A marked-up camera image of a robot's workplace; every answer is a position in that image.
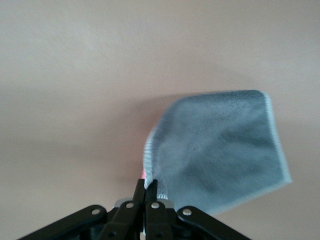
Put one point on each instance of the gray and pink towel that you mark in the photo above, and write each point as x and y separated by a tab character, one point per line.
220	150

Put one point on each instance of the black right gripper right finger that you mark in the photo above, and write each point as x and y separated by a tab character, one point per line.
160	220

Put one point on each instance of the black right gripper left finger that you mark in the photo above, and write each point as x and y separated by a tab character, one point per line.
125	220

